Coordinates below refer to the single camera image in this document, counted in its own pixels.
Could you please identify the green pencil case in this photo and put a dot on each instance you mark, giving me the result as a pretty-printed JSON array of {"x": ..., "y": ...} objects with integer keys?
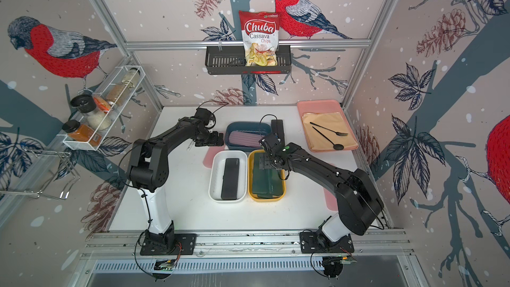
[
  {"x": 259, "y": 186},
  {"x": 273, "y": 177},
  {"x": 268, "y": 196}
]

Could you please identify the black lid spice grinder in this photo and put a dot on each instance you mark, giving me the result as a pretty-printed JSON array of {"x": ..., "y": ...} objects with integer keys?
[{"x": 96, "y": 118}]

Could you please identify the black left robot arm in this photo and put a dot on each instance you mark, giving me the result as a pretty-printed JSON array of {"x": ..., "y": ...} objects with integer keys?
[{"x": 148, "y": 170}]

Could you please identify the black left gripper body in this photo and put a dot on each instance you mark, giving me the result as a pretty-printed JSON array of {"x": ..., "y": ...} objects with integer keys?
[{"x": 210, "y": 139}]

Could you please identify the aluminium front rail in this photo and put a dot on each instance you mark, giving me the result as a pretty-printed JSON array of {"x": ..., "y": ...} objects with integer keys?
[{"x": 247, "y": 244}]

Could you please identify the tan spice jar rear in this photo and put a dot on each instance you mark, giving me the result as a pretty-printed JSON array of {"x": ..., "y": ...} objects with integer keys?
[{"x": 120, "y": 93}]

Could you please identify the black fork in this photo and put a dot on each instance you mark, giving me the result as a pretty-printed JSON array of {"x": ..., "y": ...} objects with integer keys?
[{"x": 342, "y": 134}]

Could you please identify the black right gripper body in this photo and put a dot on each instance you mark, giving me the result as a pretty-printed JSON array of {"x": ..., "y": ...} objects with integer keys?
[{"x": 271, "y": 161}]

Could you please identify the black spoon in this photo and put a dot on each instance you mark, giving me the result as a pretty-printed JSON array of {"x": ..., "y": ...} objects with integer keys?
[{"x": 336, "y": 146}]

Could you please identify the black pencil case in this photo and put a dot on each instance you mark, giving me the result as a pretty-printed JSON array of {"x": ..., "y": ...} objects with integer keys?
[
  {"x": 230, "y": 179},
  {"x": 277, "y": 127}
]

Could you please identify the white wire spice rack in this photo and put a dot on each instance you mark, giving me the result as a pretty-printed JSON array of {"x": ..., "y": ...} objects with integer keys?
[{"x": 113, "y": 112}]

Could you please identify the dark teal storage box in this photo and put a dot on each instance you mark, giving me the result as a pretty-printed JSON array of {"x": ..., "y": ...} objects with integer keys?
[{"x": 251, "y": 127}]

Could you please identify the metal wire hanger rack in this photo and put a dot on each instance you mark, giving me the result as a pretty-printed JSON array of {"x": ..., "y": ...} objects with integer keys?
[{"x": 45, "y": 173}]

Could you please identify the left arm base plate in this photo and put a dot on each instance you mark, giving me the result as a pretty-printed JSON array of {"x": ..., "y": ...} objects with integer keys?
[{"x": 174, "y": 244}]

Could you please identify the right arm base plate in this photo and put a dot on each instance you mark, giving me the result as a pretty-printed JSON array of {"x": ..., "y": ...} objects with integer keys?
[{"x": 316, "y": 242}]

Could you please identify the orange spice jar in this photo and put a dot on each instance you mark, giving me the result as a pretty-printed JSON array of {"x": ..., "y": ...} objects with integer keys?
[{"x": 81, "y": 132}]

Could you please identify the pink tray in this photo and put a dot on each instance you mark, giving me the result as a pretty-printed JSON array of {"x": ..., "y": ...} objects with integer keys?
[{"x": 319, "y": 106}]

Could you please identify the yellow storage box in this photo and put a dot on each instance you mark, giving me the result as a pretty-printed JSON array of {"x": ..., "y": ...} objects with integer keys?
[{"x": 250, "y": 178}]

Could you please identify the white storage box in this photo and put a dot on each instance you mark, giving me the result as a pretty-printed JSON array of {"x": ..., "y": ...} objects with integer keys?
[{"x": 216, "y": 179}]

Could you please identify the tan cloth mat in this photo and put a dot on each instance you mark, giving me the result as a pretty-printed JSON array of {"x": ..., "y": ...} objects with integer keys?
[{"x": 323, "y": 131}]

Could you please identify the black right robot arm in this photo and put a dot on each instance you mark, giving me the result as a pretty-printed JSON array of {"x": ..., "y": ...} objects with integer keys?
[{"x": 358, "y": 201}]

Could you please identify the red cassava chips bag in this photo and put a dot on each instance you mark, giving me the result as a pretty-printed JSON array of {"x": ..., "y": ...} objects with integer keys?
[{"x": 260, "y": 33}]

